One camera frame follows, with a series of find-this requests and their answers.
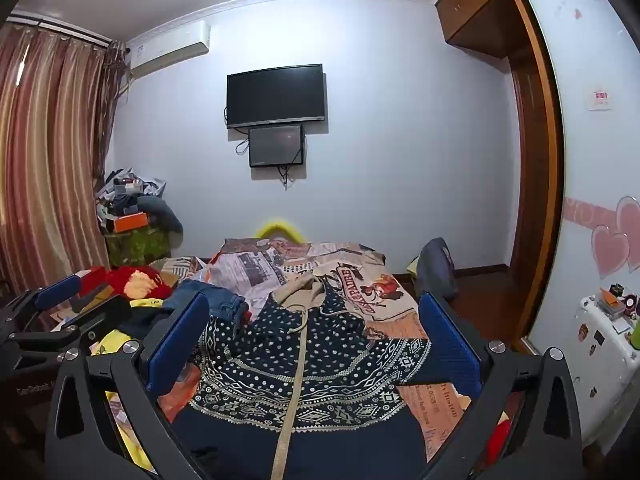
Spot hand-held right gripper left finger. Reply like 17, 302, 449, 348
44, 291, 221, 480

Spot yellow curved cushion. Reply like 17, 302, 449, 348
256, 217, 306, 246

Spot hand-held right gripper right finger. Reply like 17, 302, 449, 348
417, 291, 583, 480

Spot pink heart sticker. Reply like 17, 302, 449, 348
562, 195, 640, 281

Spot yellow cloth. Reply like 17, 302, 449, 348
92, 297, 166, 471

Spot large black television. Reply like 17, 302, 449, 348
226, 64, 327, 129

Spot grey blue backpack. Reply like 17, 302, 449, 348
415, 237, 458, 301

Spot navy patterned hoodie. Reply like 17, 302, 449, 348
167, 265, 436, 480

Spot white air conditioner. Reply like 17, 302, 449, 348
127, 20, 211, 78

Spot small black monitor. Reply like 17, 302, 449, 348
248, 124, 306, 168

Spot white wardrobe sliding door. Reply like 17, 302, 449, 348
525, 0, 640, 361

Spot blue jeans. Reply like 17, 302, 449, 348
162, 280, 251, 326

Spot printed blanket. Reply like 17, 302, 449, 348
150, 237, 511, 480

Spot striped brown curtain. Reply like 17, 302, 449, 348
0, 20, 126, 301

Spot wooden overhead cabinet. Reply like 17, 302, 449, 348
434, 0, 536, 53

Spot grey pillow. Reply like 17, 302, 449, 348
137, 195, 185, 233

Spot wooden door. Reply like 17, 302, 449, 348
510, 47, 546, 341

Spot pile of clutter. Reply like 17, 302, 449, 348
95, 167, 168, 221

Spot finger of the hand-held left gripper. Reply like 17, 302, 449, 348
0, 274, 83, 333
7, 296, 133, 356

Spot white sticker-covered cabinet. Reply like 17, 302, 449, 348
540, 295, 640, 446

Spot orange box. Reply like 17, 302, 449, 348
112, 212, 151, 233

